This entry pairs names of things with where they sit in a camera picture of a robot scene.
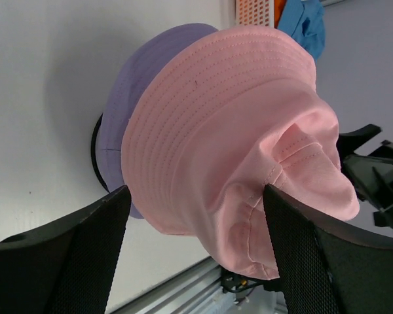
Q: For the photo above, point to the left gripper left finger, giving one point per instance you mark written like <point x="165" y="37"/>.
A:
<point x="67" y="265"/>

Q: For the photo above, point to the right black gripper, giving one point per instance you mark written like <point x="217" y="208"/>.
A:
<point x="372" y="175"/>

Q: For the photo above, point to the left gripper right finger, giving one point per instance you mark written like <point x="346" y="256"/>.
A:
<point x="326" y="265"/>

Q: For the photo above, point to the blue bucket hat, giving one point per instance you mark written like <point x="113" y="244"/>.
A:
<point x="303" y="21"/>

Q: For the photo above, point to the pink bucket hat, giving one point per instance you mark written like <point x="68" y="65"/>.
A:
<point x="231" y="113"/>

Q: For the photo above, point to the orange bucket hat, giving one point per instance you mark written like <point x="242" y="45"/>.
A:
<point x="278" y="9"/>

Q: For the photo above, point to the white plastic basket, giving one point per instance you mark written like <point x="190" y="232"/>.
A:
<point x="254" y="12"/>

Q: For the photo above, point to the aluminium mounting rail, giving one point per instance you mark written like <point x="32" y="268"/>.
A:
<point x="183" y="293"/>

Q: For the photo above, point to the black wire hat stand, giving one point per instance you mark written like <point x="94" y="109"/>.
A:
<point x="93" y="154"/>

